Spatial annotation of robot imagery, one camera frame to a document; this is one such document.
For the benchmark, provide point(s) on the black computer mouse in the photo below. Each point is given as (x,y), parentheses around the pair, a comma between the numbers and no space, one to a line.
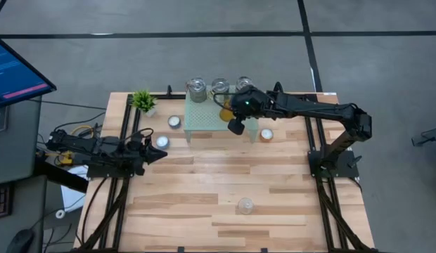
(21,240)

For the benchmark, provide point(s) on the black keyboard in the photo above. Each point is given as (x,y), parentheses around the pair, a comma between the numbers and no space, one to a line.
(0,201)

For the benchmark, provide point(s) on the orange patterned candle tin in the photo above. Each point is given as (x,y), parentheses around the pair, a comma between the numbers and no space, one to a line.
(266,134)

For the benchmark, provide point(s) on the green perforated metal shelf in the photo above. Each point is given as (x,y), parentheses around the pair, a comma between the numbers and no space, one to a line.
(204,123)

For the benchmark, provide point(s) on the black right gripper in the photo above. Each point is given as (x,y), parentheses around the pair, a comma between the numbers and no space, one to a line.
(251,102)

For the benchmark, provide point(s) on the green plant in white pot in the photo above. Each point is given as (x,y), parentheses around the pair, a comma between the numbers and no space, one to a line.
(143,101)

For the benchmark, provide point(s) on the white paper sheet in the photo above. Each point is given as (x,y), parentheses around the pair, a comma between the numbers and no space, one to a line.
(74,193)

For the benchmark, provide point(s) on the tin can with cream label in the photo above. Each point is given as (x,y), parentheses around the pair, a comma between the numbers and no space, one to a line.
(220,86)

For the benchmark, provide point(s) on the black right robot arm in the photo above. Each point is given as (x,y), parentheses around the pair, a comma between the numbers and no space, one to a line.
(309,107)

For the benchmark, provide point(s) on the dark grey equipment base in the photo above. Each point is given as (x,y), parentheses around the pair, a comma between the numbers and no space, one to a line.
(430,135)

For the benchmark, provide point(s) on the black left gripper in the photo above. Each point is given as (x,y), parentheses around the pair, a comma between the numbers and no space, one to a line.
(137,156)

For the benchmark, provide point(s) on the tin can with grey-green label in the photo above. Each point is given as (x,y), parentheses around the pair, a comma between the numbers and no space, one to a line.
(197,89)

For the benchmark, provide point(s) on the white tape roll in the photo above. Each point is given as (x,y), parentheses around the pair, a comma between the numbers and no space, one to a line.
(60,213)

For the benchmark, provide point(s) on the amber glass candlestick holder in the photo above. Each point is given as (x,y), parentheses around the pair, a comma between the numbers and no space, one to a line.
(225,114)

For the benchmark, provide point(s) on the tin can with brown label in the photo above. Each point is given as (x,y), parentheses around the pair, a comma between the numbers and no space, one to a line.
(243,82)

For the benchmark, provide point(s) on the grey desk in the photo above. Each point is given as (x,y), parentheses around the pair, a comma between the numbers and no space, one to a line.
(17,147)

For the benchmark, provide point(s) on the black diagonal bar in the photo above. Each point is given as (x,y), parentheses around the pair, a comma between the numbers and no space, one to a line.
(63,177)

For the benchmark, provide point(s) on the black aluminium rig frame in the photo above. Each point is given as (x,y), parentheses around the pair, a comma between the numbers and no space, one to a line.
(161,96)

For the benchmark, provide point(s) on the black computer monitor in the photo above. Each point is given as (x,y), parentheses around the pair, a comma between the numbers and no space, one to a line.
(14,74)

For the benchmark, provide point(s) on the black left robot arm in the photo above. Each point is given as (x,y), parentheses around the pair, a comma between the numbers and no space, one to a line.
(98,151)

